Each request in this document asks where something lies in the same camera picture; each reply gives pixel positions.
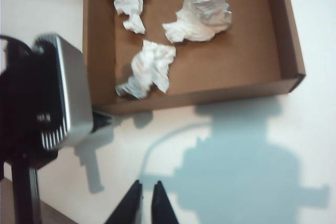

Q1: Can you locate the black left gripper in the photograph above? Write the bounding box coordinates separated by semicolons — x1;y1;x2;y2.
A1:
0;37;71;168

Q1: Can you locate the elongated white paper ball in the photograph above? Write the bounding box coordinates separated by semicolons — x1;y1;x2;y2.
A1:
103;0;153;35

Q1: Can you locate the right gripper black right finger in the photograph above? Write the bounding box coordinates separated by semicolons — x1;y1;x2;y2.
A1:
151;180;182;224

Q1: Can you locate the black camera cable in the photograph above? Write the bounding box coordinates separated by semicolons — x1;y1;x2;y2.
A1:
0;34;30;51

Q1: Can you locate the brown cardboard box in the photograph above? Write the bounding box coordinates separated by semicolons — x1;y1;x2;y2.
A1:
82;0;307;116

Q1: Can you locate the small white paper ball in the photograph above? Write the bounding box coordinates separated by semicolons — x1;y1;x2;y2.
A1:
115;39;177;100

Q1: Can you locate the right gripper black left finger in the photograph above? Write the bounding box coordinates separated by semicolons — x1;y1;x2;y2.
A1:
104;179;144;224

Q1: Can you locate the large white paper ball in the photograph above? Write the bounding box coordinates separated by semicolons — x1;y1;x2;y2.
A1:
162;0;233;44

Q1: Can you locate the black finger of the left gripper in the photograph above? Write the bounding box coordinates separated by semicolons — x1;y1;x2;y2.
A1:
91;111;114;133
12;164;42;224

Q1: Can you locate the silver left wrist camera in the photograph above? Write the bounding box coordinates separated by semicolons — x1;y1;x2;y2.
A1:
33;33;95;152

